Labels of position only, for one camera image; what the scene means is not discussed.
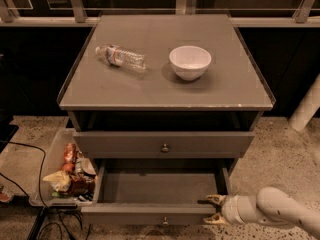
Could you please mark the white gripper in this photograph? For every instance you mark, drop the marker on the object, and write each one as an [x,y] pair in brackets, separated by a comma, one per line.
[231,209]

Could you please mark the grey drawer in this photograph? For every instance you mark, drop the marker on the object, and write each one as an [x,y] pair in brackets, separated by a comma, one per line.
[163,145]
[157,192]

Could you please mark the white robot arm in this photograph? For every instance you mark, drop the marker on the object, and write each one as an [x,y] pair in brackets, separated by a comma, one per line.
[272,207]

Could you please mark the grey drawer cabinet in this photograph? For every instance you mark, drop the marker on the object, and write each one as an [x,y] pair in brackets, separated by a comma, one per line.
[230,96]

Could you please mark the grey top drawer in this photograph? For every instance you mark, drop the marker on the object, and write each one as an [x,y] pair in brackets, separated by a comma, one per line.
[163,145]

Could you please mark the brown snack bag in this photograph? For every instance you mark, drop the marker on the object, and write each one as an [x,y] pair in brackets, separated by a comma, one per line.
[81,185]

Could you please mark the white bowl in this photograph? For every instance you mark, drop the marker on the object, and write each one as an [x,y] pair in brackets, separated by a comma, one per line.
[189,62]

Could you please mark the clear plastic storage bin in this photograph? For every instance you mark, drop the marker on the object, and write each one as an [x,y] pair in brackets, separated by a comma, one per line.
[43,193]

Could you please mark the yellow chip bag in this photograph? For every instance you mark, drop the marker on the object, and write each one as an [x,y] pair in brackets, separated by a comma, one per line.
[60,181]

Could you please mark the clear plastic water bottle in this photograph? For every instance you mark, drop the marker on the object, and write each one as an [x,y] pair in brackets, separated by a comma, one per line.
[121,57]

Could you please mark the metal window railing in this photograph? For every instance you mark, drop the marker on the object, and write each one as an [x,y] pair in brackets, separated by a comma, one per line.
[242,13]

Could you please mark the red white object at edge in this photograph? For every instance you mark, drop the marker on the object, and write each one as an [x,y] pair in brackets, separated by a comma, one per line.
[6,195]

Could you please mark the black device on floor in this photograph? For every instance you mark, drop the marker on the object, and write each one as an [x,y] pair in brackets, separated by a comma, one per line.
[7,129]

